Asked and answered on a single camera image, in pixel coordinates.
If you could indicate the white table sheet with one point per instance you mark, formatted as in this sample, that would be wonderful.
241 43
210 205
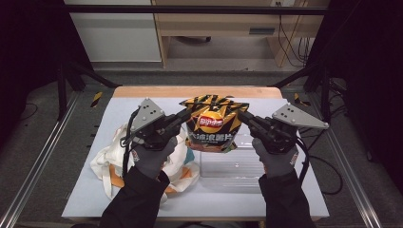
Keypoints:
95 196

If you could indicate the black curtain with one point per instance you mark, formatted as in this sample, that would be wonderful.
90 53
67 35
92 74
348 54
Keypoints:
370 63
28 47

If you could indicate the black metal stand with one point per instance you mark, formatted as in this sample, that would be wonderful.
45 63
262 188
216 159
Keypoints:
62 91
323 91

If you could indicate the wooden desk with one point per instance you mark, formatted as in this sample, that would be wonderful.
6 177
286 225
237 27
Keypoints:
215 23

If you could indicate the clear plastic container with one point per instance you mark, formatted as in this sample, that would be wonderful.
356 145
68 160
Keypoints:
234 171

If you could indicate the person's right hand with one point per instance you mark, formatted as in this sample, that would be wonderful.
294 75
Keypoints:
275 163

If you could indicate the person's left hand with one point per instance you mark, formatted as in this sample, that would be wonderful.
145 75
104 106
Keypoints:
152 161

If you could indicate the black horizontal frame bar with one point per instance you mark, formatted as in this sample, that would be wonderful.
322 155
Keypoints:
190 9

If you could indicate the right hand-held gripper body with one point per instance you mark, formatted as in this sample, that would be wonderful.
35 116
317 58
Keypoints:
294 117

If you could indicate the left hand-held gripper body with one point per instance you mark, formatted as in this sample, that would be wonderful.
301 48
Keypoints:
147 114

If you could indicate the black yellow chips bag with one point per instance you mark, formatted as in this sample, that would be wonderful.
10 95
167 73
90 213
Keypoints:
212 123

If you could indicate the white tote bag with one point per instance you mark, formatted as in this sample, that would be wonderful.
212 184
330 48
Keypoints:
104 164

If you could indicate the yellow black hazard tape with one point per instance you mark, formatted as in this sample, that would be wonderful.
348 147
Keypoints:
299 99
97 99

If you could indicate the metal floor rail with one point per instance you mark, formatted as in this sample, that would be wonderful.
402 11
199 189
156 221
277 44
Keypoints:
351 177
34 164

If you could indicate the white cabinet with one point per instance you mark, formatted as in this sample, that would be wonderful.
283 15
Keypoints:
117 38

